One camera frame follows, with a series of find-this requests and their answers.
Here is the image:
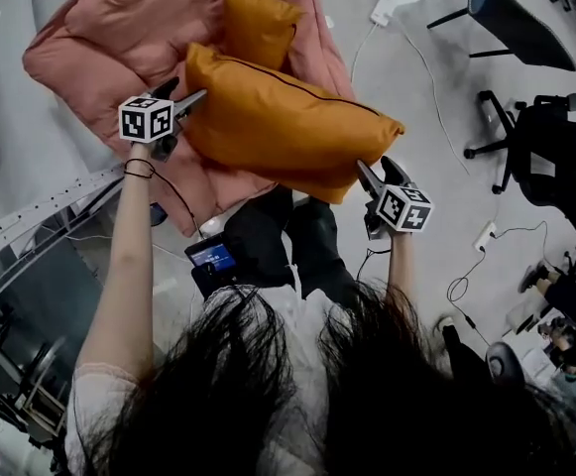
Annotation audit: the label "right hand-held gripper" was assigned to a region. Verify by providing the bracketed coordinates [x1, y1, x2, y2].
[356, 155, 435, 241]

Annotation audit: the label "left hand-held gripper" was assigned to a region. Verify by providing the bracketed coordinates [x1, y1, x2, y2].
[117, 76, 209, 164]

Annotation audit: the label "pink padded chair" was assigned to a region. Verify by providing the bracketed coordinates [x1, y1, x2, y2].
[22, 0, 358, 237]

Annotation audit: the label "large orange cushion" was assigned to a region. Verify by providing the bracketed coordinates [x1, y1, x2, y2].
[182, 42, 406, 205]

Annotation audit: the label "small orange cushion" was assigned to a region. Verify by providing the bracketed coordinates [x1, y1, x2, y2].
[217, 0, 304, 72]

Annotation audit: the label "person's left forearm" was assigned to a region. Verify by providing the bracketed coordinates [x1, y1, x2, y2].
[76, 142, 159, 381]

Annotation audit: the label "person's right forearm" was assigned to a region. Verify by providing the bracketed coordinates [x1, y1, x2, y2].
[386, 230, 418, 307]

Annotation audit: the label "black wrist bands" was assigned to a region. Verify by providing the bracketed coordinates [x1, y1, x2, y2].
[122, 158, 156, 180]

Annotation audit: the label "person's black trousers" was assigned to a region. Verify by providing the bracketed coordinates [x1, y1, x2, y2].
[222, 185, 363, 306]

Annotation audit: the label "white power strip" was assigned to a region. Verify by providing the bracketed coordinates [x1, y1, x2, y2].
[473, 220, 498, 252]
[369, 0, 401, 25]

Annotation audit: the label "black device blue screen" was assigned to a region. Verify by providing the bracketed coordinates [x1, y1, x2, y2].
[183, 233, 240, 299]

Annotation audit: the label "white metal shelf rack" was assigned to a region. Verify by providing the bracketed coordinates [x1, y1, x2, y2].
[0, 0, 128, 316]

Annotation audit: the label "black office chair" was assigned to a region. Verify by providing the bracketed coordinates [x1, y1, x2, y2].
[463, 90, 576, 260]

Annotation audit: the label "dark grey stool chair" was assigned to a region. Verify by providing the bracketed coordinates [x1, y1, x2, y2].
[425, 0, 576, 73]

